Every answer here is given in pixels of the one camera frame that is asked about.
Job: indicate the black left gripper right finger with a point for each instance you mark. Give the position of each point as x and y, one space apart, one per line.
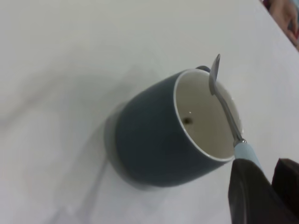
288 182

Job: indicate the bystander bare hand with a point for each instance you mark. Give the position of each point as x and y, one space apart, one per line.
287 14

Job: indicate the single dark coffee bean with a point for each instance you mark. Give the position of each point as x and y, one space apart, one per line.
187 120

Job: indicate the dark grey mug white inside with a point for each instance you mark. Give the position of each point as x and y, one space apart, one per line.
151 140

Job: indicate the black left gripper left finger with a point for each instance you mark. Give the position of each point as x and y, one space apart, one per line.
250 198

